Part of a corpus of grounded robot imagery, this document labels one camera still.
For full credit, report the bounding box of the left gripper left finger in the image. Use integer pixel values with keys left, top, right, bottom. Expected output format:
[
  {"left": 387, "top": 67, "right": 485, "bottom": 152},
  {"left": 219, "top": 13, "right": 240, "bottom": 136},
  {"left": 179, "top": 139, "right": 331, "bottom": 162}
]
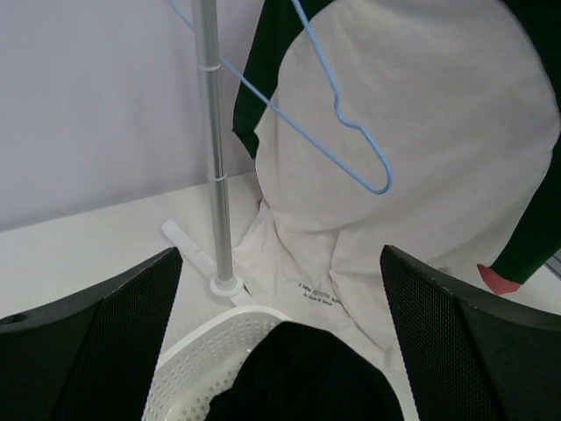
[{"left": 1, "top": 247, "right": 182, "bottom": 420}]

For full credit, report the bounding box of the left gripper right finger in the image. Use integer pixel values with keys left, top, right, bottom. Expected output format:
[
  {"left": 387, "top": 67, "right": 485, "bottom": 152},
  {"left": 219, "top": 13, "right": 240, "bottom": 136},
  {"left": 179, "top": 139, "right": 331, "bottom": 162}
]
[{"left": 380, "top": 246, "right": 560, "bottom": 420}]

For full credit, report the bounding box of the white t shirt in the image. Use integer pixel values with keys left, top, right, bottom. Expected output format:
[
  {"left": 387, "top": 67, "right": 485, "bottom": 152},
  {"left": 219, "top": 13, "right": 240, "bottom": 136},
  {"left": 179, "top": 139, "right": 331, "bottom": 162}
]
[{"left": 231, "top": 205, "right": 407, "bottom": 382}]

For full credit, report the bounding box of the black t shirt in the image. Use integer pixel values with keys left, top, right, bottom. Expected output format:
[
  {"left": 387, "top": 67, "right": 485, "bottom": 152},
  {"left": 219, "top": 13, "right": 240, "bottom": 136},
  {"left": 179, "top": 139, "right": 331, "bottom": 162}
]
[{"left": 207, "top": 322, "right": 404, "bottom": 421}]

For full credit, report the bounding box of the light blue wire hanger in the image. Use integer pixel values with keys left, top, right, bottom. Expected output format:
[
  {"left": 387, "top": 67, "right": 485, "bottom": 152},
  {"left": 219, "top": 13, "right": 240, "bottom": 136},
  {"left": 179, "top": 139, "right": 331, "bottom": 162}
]
[{"left": 168, "top": 0, "right": 393, "bottom": 196}]

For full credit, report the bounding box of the green and grey shirt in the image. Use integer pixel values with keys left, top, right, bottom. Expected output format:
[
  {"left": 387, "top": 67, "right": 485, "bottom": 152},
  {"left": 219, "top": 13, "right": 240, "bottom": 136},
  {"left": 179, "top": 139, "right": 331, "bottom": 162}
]
[{"left": 253, "top": 1, "right": 560, "bottom": 288}]

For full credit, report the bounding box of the white perforated basket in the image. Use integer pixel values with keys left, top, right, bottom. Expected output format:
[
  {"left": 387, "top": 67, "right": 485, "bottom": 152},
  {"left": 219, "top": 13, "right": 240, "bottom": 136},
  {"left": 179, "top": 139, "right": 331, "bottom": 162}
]
[{"left": 142, "top": 305, "right": 288, "bottom": 421}]

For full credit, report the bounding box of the metal clothes rack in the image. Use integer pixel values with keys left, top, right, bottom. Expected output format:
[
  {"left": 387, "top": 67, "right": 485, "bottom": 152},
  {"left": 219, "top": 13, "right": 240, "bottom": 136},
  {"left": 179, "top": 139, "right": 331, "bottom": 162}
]
[{"left": 161, "top": 1, "right": 255, "bottom": 306}]

